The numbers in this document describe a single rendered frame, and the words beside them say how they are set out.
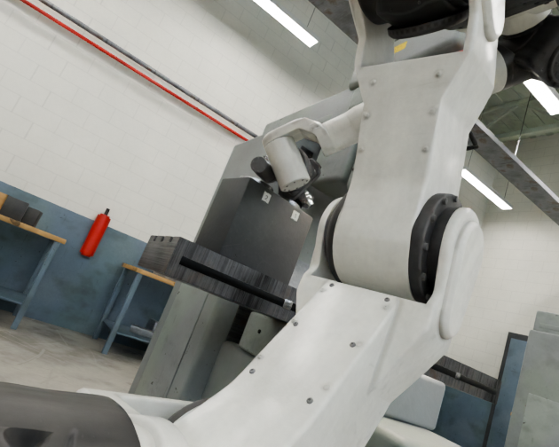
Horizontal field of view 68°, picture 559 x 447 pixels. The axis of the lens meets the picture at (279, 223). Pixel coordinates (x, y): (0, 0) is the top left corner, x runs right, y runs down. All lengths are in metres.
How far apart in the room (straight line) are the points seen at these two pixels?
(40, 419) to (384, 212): 0.39
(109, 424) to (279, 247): 0.75
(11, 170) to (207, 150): 2.20
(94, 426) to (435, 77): 0.48
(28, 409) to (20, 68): 5.19
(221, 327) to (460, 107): 1.10
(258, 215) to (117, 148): 4.42
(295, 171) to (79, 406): 0.63
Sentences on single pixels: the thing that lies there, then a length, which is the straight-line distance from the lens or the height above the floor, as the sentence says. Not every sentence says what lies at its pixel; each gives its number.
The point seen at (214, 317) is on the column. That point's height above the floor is 0.79.
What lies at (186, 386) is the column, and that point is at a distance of 1.47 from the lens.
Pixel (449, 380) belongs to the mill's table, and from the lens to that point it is 1.46.
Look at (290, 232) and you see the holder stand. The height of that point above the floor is 1.06.
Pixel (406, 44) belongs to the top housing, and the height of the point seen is 1.81.
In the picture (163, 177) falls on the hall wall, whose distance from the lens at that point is 5.37.
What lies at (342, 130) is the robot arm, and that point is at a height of 1.23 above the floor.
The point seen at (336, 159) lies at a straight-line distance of 1.42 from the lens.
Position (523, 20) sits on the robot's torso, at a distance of 0.93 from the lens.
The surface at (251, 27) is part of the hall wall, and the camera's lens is 6.45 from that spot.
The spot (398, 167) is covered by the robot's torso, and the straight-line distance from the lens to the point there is 0.53.
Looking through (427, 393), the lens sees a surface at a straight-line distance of 1.16.
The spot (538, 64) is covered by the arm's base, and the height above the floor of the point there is 1.43.
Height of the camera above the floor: 0.84
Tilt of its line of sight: 13 degrees up
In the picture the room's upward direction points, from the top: 21 degrees clockwise
